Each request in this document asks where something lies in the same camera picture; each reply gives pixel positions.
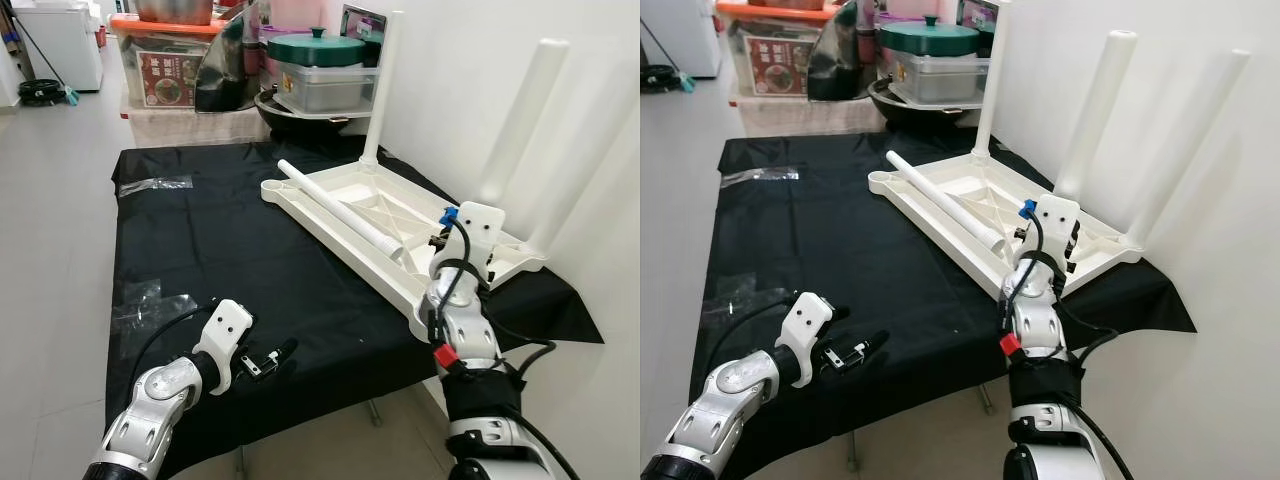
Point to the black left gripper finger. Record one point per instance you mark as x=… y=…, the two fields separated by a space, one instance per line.
x=249 y=320
x=285 y=350
x=840 y=313
x=875 y=343

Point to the white plastic children table top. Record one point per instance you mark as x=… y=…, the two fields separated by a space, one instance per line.
x=360 y=200
x=965 y=195

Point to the black tablecloth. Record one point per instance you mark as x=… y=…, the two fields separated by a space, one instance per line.
x=850 y=270
x=250 y=280

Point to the grey metal table leg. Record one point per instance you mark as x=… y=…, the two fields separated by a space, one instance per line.
x=375 y=412
x=985 y=398

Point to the clear tape strip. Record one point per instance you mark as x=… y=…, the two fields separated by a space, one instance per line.
x=155 y=185
x=760 y=176

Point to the black wok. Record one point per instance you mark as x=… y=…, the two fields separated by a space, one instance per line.
x=290 y=125
x=905 y=118

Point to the clear plastic storage container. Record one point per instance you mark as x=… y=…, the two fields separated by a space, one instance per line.
x=938 y=80
x=325 y=88

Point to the beige patterned cloth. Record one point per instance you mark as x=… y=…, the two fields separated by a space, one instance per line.
x=805 y=118
x=195 y=128

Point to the green pot lid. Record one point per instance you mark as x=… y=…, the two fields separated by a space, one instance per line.
x=930 y=38
x=316 y=48

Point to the dark square pan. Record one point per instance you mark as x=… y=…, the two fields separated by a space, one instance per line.
x=362 y=22
x=978 y=15

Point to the red printed carton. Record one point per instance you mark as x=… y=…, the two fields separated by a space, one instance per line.
x=780 y=68
x=168 y=78

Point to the black plastic bag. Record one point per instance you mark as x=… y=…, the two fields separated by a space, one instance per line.
x=225 y=65
x=838 y=55

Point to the teal mop head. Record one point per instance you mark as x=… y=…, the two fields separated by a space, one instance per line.
x=71 y=96
x=686 y=83

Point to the white appliance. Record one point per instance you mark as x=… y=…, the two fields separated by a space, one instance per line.
x=680 y=35
x=55 y=40

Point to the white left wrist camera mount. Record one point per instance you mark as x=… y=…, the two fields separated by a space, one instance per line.
x=224 y=340
x=805 y=335

